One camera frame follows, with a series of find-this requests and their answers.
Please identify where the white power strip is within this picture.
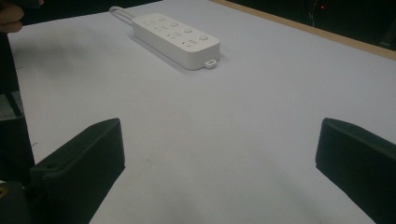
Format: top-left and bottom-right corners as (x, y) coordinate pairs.
(131, 12), (221, 72)

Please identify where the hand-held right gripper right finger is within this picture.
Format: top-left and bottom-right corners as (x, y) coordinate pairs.
(315, 117), (396, 224)

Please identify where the white power cable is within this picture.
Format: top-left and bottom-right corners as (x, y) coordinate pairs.
(108, 6), (136, 26)

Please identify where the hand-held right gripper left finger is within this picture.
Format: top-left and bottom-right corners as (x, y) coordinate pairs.
(30, 118), (126, 224)

